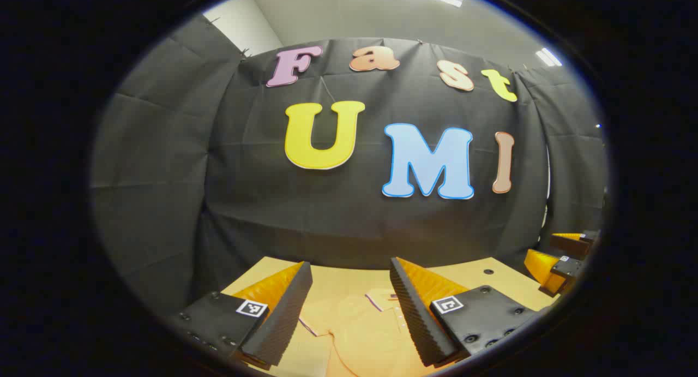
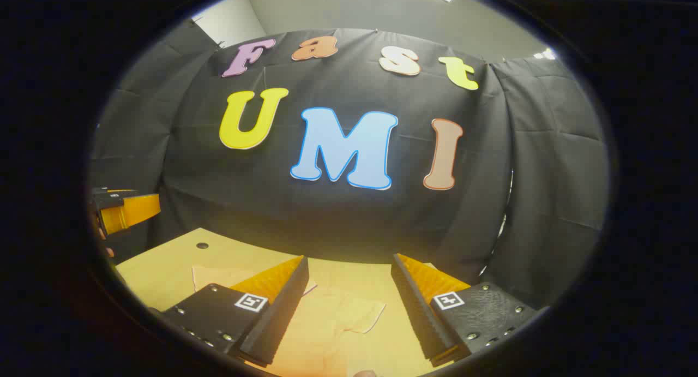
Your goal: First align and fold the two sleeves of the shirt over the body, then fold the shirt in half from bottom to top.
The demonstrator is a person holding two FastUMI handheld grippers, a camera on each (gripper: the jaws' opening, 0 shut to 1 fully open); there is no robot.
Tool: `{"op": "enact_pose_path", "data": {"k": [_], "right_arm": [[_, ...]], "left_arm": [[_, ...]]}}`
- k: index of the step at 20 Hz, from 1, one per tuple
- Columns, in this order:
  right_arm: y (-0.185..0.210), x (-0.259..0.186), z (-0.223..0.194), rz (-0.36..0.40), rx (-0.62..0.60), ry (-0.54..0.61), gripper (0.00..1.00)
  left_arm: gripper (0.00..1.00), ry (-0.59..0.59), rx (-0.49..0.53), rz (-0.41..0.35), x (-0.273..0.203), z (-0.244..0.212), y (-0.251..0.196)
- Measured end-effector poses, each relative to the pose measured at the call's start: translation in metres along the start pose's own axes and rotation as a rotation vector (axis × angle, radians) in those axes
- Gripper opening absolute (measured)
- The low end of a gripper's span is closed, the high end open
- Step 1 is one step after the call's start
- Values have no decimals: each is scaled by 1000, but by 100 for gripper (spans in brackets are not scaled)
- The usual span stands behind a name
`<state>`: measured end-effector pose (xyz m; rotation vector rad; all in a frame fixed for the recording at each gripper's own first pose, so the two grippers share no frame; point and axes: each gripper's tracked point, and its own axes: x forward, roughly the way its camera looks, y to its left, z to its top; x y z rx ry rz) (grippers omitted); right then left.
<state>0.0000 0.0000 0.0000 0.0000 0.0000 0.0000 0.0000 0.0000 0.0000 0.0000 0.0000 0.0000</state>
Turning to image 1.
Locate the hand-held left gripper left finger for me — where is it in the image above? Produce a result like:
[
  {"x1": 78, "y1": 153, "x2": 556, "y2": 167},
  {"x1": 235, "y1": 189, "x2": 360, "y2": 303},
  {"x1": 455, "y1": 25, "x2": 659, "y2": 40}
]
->
[{"x1": 166, "y1": 261, "x2": 314, "y2": 371}]

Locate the orange T-shirt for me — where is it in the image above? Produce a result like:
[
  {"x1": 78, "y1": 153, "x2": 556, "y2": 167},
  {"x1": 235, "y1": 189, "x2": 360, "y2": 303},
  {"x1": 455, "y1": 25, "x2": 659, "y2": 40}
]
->
[{"x1": 298, "y1": 289, "x2": 437, "y2": 377}]

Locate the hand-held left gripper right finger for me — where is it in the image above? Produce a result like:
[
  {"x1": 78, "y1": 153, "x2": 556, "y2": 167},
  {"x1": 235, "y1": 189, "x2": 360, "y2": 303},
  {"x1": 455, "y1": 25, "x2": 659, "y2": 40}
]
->
[{"x1": 389, "y1": 257, "x2": 543, "y2": 368}]

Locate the black backdrop cloth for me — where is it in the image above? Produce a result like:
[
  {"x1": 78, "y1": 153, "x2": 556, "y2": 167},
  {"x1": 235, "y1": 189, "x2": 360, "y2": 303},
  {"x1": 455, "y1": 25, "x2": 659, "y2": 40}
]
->
[{"x1": 90, "y1": 14, "x2": 609, "y2": 318}]

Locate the ceiling light panel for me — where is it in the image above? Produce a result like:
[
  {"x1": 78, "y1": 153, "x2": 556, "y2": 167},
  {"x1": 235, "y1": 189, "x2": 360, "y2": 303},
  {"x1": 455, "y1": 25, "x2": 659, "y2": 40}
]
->
[{"x1": 535, "y1": 47, "x2": 563, "y2": 68}]

